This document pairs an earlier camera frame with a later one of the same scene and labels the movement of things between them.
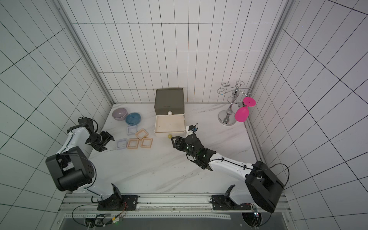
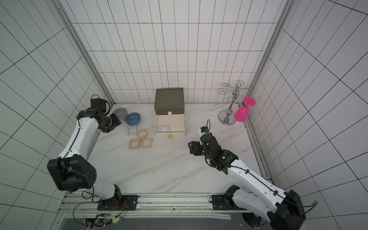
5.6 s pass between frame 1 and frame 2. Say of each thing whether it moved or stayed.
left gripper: moved
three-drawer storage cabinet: stayed
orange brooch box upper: stayed
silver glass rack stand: stayed
